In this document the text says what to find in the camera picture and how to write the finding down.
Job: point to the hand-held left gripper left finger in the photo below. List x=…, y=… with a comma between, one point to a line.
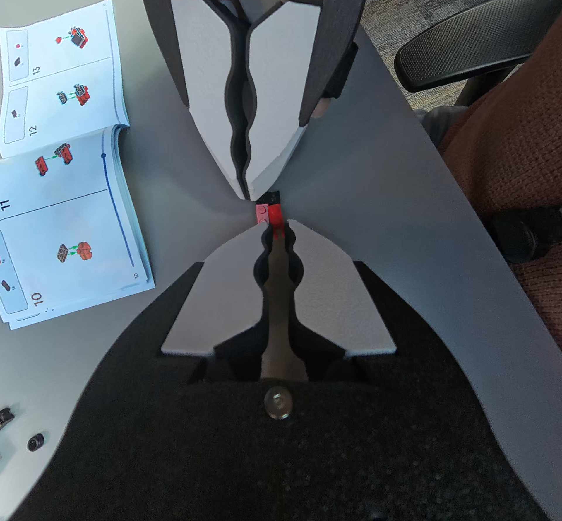
x=210, y=305

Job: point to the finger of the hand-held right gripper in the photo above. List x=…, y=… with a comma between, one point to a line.
x=281, y=81
x=202, y=68

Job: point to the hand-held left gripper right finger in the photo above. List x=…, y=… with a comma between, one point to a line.
x=342, y=301

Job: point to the red toy brick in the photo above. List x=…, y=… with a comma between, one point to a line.
x=277, y=222

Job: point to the red studded toy plate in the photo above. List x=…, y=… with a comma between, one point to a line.
x=262, y=213

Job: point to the black toy plate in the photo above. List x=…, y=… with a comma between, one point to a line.
x=273, y=198

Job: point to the person's right hand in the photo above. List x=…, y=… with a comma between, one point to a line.
x=322, y=108

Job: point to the black mesh chair armrest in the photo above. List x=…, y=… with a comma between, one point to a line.
x=474, y=37

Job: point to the blue instruction booklet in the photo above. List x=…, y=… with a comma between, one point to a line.
x=66, y=231

